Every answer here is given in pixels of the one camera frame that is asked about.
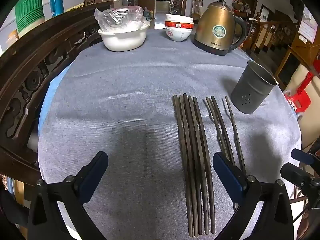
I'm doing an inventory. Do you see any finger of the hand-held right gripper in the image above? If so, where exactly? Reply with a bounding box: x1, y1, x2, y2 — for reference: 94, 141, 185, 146
280, 164, 313, 188
291, 149, 317, 165

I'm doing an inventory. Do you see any beige chair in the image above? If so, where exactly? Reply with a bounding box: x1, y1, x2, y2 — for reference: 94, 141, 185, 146
285, 64, 320, 150

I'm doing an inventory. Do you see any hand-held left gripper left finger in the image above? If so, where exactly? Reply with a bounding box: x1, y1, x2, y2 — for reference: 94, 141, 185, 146
27, 151, 109, 240

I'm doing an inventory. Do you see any white bowl with red mark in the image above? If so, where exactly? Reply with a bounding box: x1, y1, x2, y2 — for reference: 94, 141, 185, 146
165, 27, 193, 42

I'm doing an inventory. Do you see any white ceramic pot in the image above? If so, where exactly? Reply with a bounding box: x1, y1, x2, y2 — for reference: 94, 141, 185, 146
98, 22, 150, 52

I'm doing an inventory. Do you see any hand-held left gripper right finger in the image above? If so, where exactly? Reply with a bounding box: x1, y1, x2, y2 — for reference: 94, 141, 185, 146
212, 152, 294, 240

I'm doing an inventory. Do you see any plain white bowl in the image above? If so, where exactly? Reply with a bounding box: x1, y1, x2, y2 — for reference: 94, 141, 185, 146
165, 14, 194, 23

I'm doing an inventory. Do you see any brass electric kettle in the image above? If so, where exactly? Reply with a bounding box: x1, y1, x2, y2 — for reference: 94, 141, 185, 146
194, 0, 248, 56

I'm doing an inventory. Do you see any wall calendar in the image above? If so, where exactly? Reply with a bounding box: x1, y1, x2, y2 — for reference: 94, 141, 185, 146
297, 5, 318, 43

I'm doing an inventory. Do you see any blue cloth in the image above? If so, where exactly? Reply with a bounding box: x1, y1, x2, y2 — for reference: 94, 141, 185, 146
37, 62, 73, 140

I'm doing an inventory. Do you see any red patterned bowl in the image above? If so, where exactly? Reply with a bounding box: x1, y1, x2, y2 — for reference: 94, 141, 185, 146
164, 20, 194, 30

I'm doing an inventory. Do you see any grey metal utensil holder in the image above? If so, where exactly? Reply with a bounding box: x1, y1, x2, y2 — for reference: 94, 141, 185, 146
230, 60, 277, 115

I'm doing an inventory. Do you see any black cable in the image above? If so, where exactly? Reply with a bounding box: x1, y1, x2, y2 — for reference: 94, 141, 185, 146
292, 204, 312, 223

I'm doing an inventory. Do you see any grey tablecloth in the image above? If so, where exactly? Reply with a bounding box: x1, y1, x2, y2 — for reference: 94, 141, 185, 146
37, 27, 302, 240

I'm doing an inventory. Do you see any wooden stair railing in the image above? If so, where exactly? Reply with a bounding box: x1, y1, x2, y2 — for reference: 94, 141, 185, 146
241, 11, 300, 53

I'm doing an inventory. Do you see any green thermos jug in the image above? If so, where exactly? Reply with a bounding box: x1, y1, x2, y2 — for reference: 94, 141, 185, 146
15, 0, 50, 34

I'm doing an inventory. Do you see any carved wooden table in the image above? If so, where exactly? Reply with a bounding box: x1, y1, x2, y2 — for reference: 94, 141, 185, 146
0, 4, 114, 188

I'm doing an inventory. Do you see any red plastic stool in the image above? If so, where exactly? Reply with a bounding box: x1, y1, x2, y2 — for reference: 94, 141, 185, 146
286, 71, 313, 113

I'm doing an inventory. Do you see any thin metal chopstick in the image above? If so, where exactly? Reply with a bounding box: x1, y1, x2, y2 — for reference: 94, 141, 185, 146
211, 95, 236, 167
224, 96, 247, 174
205, 97, 229, 159

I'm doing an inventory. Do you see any dark framed painting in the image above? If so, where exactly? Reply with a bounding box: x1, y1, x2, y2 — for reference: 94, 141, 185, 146
237, 0, 258, 18

